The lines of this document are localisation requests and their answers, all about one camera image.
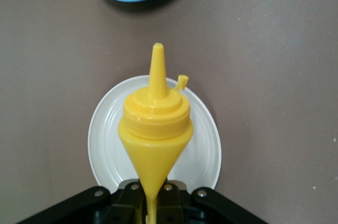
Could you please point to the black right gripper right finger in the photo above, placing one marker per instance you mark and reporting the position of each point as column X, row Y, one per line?
column 190, row 208

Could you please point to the yellow squeeze bottle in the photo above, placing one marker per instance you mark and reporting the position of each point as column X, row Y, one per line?
column 155, row 129

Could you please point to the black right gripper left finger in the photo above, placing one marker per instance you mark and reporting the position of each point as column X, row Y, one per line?
column 105, row 208

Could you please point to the white round plate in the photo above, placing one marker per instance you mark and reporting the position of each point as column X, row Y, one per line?
column 105, row 134

